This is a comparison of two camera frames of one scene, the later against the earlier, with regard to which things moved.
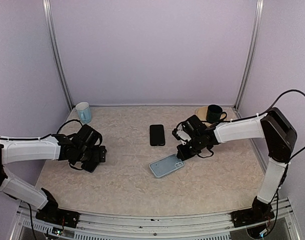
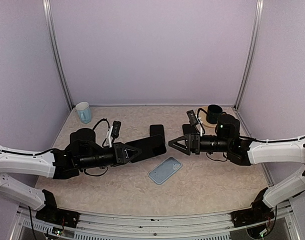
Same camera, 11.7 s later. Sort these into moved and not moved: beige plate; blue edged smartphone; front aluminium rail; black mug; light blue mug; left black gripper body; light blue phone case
Moved: blue edged smartphone; left black gripper body; light blue phone case
Not moved: front aluminium rail; black mug; light blue mug; beige plate
